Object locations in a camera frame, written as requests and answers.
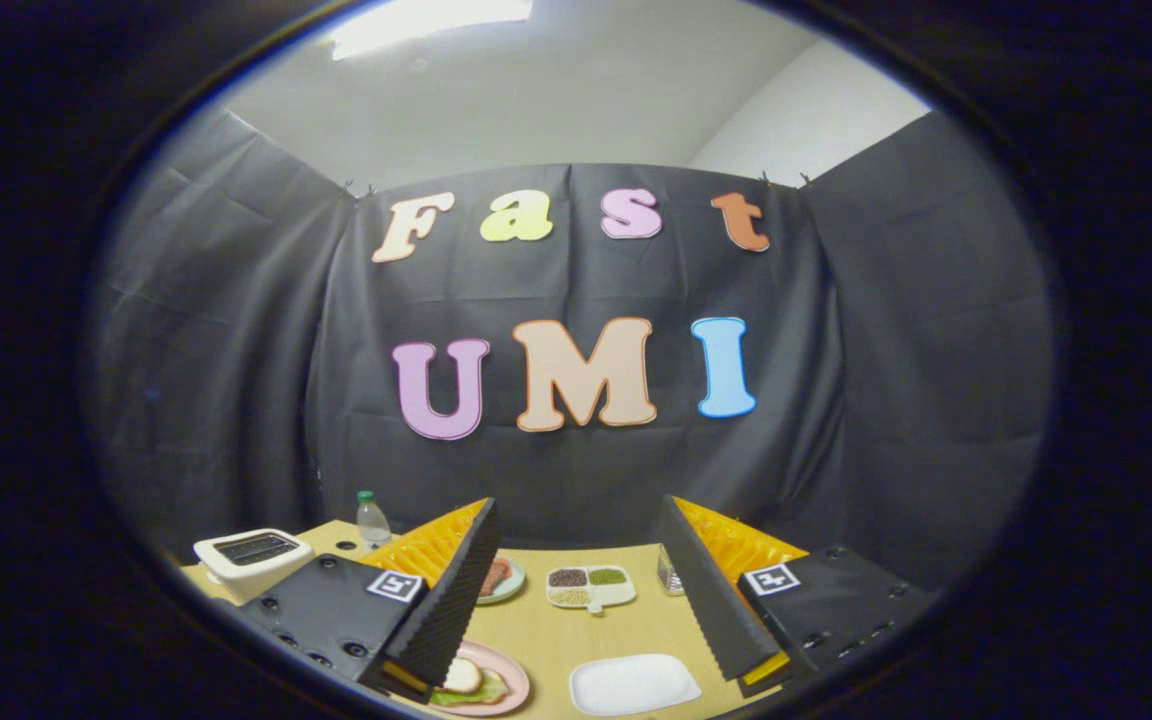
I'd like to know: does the pale green round plate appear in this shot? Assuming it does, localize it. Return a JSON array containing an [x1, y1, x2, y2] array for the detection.
[[476, 557, 527, 606]]

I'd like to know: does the white divided condiment tray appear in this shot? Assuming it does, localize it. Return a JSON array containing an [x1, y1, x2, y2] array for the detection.
[[545, 564, 638, 614]]

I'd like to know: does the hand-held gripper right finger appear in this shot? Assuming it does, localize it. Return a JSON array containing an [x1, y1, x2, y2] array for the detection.
[[658, 495, 937, 699]]

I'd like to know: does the clear plastic water bottle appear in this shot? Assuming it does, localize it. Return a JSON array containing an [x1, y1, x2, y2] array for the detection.
[[356, 490, 394, 551]]

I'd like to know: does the brown bread slice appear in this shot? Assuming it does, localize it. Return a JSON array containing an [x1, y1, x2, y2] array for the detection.
[[441, 657, 485, 696]]

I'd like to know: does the white rectangular plate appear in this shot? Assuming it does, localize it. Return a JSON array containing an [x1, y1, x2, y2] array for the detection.
[[569, 653, 704, 717]]

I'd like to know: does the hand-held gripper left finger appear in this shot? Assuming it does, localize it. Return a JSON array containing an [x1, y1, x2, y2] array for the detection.
[[234, 497, 500, 704]]

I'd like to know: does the green lettuce leaf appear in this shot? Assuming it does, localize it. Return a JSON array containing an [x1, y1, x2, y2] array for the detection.
[[431, 668, 512, 707]]

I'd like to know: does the white toaster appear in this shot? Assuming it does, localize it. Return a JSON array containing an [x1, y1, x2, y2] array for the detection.
[[193, 528, 317, 606]]

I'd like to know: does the pink round plate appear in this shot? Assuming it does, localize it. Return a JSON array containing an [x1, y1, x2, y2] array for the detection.
[[426, 640, 532, 717]]

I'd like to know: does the black backdrop cloth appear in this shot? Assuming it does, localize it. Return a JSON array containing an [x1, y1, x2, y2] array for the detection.
[[86, 108, 1052, 591]]

